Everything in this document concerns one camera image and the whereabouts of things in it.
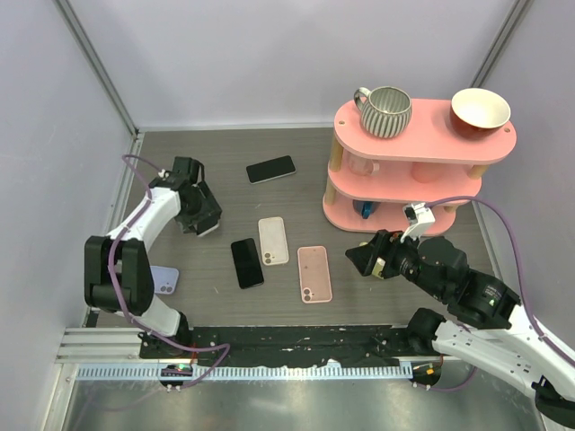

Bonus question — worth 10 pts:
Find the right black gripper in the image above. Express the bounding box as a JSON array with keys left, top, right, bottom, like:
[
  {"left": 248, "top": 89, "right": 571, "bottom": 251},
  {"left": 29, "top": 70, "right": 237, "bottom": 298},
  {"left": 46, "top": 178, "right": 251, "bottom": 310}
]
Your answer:
[{"left": 345, "top": 224, "right": 447, "bottom": 300}]

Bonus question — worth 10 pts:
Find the phone with white edge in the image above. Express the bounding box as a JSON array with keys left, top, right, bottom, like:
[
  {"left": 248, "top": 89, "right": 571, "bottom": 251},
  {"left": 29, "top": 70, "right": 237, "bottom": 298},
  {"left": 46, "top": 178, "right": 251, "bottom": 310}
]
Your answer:
[{"left": 197, "top": 224, "right": 219, "bottom": 238}]

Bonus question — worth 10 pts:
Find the beige phone case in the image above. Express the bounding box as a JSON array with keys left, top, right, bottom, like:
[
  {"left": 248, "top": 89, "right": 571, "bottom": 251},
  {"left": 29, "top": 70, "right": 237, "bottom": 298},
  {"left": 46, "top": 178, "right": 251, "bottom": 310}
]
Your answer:
[{"left": 258, "top": 216, "right": 289, "bottom": 266}]

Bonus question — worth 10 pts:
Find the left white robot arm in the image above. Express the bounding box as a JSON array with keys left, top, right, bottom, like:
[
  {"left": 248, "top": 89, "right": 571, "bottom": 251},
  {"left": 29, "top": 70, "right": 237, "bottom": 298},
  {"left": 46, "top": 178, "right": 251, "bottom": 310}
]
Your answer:
[{"left": 84, "top": 156, "right": 222, "bottom": 358}]

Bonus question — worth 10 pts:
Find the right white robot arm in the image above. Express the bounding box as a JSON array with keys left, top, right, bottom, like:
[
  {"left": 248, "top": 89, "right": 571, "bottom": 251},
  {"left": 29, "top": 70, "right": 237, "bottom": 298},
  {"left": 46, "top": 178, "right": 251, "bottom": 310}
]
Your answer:
[{"left": 345, "top": 230, "right": 574, "bottom": 428}]

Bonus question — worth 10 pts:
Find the pink phone case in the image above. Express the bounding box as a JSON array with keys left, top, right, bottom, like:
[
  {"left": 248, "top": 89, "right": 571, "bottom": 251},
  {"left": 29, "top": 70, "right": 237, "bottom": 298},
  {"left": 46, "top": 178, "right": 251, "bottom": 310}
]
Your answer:
[{"left": 297, "top": 246, "right": 332, "bottom": 304}]

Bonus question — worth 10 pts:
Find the black phone silver edge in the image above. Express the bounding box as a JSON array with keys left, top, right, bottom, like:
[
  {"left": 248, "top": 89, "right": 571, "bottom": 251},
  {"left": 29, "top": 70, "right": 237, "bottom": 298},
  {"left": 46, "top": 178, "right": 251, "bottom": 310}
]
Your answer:
[{"left": 246, "top": 155, "right": 296, "bottom": 184}]

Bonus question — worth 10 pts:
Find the lilac phone case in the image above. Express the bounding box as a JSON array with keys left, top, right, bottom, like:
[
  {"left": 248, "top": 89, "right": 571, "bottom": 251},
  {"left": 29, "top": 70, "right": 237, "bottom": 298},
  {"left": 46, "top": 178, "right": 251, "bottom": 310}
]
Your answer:
[{"left": 151, "top": 266, "right": 180, "bottom": 295}]

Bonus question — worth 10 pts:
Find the yellow green mug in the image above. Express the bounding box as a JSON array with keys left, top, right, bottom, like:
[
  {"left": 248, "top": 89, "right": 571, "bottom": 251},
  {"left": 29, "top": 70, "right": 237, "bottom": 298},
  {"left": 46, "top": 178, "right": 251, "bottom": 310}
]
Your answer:
[{"left": 372, "top": 258, "right": 387, "bottom": 279}]

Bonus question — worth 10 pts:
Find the blue cup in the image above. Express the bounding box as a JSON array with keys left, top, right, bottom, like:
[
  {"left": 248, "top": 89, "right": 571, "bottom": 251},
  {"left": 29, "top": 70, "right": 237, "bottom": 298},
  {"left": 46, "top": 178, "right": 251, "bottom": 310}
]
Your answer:
[{"left": 352, "top": 200, "right": 378, "bottom": 219}]

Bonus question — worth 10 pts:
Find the clear pink glass cup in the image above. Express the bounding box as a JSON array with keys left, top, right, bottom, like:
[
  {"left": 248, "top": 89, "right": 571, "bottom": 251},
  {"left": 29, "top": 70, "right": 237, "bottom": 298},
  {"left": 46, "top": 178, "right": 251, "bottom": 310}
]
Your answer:
[{"left": 348, "top": 154, "right": 380, "bottom": 176}]

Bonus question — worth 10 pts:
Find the pink three-tier shelf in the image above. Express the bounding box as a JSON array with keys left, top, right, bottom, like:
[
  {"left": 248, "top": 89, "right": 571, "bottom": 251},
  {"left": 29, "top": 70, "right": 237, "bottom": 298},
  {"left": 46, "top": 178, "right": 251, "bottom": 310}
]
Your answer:
[{"left": 323, "top": 99, "right": 517, "bottom": 235}]

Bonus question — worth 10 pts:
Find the black mounting plate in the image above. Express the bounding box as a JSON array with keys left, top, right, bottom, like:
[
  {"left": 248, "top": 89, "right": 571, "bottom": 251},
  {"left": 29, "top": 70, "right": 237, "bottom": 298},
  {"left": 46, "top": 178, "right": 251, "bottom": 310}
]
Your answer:
[{"left": 138, "top": 323, "right": 462, "bottom": 367}]

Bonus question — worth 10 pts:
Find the grey striped mug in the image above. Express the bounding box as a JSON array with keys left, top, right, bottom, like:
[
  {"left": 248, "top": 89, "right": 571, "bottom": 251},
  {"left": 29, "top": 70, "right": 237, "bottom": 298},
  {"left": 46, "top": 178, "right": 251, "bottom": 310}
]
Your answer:
[{"left": 353, "top": 86, "right": 412, "bottom": 139}]

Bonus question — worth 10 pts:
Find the red white bowl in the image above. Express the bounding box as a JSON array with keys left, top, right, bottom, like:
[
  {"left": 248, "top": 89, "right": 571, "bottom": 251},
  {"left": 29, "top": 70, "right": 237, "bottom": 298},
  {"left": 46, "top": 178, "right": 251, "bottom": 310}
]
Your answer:
[{"left": 449, "top": 88, "right": 511, "bottom": 140}]

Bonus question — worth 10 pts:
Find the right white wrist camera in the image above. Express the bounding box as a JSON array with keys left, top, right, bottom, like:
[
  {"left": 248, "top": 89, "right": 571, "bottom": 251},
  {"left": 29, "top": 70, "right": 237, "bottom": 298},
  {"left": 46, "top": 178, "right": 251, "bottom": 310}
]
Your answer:
[{"left": 401, "top": 202, "right": 436, "bottom": 242}]

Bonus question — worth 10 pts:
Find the white slotted cable duct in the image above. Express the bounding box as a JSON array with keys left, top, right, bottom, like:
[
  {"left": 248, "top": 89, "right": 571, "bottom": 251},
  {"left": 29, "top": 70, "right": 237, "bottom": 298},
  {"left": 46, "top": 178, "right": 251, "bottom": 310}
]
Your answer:
[{"left": 76, "top": 362, "right": 412, "bottom": 382}]

